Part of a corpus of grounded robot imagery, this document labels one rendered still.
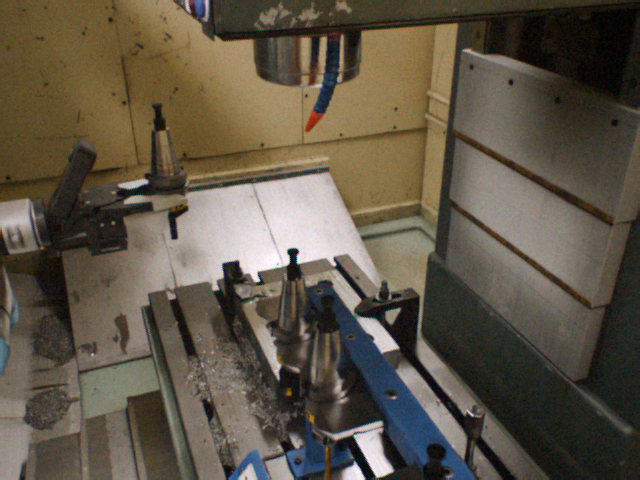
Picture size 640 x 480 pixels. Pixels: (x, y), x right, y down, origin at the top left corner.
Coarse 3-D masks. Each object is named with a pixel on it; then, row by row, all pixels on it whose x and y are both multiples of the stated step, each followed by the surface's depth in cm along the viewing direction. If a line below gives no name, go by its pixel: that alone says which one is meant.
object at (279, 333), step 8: (312, 312) 81; (272, 320) 80; (280, 328) 78; (312, 328) 78; (272, 336) 81; (280, 336) 77; (288, 336) 77; (296, 336) 77; (304, 336) 77; (312, 336) 78; (280, 344) 78; (288, 344) 78
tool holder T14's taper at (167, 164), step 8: (152, 128) 92; (168, 128) 92; (152, 136) 92; (160, 136) 91; (168, 136) 92; (152, 144) 92; (160, 144) 92; (168, 144) 92; (152, 152) 93; (160, 152) 92; (168, 152) 93; (176, 152) 94; (152, 160) 93; (160, 160) 93; (168, 160) 93; (176, 160) 94; (152, 168) 94; (160, 168) 93; (168, 168) 93; (176, 168) 94; (160, 176) 93; (168, 176) 94
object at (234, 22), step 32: (224, 0) 55; (256, 0) 56; (288, 0) 57; (320, 0) 58; (352, 0) 59; (384, 0) 60; (416, 0) 61; (448, 0) 62; (480, 0) 64; (512, 0) 65; (544, 0) 66; (576, 0) 68; (608, 0) 70; (224, 32) 57; (256, 32) 58; (288, 32) 58; (320, 32) 60
